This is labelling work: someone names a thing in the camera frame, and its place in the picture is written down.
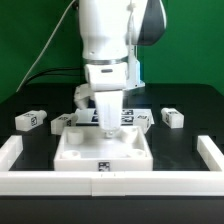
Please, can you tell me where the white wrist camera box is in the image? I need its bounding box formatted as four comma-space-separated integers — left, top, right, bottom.
74, 83, 94, 110

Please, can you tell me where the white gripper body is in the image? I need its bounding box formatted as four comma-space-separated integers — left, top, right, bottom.
85, 62, 127, 132

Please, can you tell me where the white square table top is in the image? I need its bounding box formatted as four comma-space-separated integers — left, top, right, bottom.
54, 126, 153, 172

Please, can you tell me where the white cable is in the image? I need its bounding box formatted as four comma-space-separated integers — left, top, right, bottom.
15, 0, 79, 93

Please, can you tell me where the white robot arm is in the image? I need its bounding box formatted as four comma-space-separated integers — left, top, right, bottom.
74, 0, 167, 137

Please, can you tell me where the black cable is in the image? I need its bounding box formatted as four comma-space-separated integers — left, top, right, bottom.
18, 67, 86, 93

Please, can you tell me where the white U-shaped fence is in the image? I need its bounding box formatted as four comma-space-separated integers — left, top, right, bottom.
0, 135, 224, 196

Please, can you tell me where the white sheet with markers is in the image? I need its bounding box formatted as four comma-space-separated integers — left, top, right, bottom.
75, 108, 154, 125

